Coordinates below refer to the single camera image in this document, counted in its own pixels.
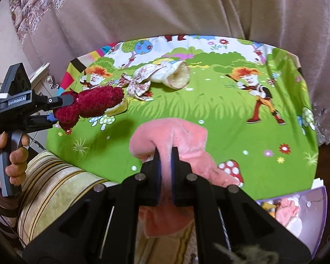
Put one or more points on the pink fuzzy cloth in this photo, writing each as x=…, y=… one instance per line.
x=288, y=210

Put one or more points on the person's left hand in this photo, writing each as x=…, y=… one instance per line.
x=16, y=162

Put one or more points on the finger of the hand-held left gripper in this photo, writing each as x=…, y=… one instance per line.
x=46, y=119
x=67, y=100

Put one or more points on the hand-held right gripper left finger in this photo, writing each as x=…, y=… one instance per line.
x=157, y=176

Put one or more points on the grey fuzzy cloth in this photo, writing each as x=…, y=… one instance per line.
x=247, y=254

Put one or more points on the striped beige cushion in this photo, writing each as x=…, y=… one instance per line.
x=60, y=187

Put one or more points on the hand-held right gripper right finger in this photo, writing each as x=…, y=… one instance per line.
x=175, y=176

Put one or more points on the red fuzzy slipper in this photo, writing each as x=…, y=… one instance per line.
x=96, y=101

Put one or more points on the beige curtain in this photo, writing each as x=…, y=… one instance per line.
x=181, y=5

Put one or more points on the patterned lace curtain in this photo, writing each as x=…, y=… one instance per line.
x=30, y=5

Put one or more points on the white floral cloth garment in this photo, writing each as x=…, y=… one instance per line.
x=159, y=74

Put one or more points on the purple storage box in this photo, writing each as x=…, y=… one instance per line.
x=316, y=206

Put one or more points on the yellow cloth item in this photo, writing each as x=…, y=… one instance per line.
x=268, y=209

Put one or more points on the pink fleece garment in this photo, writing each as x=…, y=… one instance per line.
x=187, y=134

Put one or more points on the person's left forearm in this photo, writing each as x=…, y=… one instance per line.
x=2, y=200

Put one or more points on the green cartoon printed mat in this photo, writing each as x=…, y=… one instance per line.
x=209, y=121

